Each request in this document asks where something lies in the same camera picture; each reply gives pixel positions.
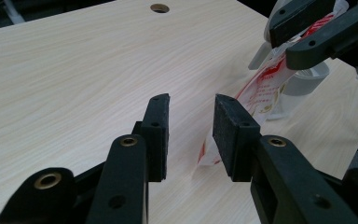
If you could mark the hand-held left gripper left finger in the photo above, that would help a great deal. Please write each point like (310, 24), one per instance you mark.
(121, 186)

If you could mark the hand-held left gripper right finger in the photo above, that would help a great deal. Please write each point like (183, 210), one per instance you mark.
(279, 180)

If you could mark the red and white refill pouch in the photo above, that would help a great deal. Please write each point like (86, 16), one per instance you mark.
(261, 90)

